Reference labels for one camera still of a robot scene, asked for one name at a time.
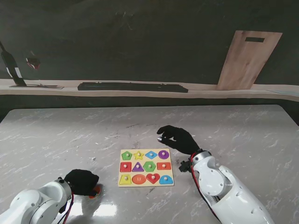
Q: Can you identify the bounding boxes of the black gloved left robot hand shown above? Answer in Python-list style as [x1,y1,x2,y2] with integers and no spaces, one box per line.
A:
[64,169,100,196]

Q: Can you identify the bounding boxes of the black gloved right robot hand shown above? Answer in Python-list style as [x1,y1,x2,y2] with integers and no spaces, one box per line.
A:
[156,125,201,155]

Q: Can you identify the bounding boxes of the orange oval puzzle piece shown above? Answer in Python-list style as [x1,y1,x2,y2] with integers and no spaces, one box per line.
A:
[88,183,102,199]

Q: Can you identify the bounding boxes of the yellow trapezoid puzzle piece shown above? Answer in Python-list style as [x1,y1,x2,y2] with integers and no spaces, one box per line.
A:
[119,174,132,185]

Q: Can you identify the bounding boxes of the blue dome puzzle piece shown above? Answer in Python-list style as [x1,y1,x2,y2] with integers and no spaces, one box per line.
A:
[159,175,174,184]

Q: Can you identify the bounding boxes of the red heart puzzle piece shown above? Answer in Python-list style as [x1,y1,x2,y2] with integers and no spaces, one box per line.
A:
[146,173,161,184]

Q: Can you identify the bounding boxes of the purple triangle puzzle piece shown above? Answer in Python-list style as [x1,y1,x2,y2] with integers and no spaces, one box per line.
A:
[132,161,144,173]

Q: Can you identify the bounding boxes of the wooden shape puzzle board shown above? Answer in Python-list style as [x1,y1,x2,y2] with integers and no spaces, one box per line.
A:
[118,148,175,188]

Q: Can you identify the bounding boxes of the wooden cutting board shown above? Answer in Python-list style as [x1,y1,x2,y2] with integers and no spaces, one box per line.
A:
[215,30,283,91]

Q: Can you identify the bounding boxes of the long wooden shelf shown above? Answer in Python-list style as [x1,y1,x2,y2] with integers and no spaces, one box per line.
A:
[0,78,299,102]

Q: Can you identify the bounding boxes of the black keyboard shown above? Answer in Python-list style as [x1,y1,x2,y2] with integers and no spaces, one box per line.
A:
[77,81,189,93]

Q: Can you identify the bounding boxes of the thin flat wooden plate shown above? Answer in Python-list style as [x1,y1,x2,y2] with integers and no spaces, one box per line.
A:
[9,84,65,90]

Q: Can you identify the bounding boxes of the black bottle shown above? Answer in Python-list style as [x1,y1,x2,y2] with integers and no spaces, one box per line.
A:
[0,41,28,87]

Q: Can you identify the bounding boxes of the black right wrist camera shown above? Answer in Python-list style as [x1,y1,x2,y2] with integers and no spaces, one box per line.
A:
[179,160,192,173]

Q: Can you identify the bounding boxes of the left arm red black cables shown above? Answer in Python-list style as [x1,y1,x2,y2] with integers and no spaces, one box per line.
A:
[56,192,75,224]

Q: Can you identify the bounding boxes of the arm red black cables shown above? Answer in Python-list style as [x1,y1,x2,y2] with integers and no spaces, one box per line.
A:
[56,192,75,224]
[190,155,222,224]

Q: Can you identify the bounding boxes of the right arm red black cables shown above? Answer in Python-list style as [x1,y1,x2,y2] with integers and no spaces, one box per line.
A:
[190,155,222,224]

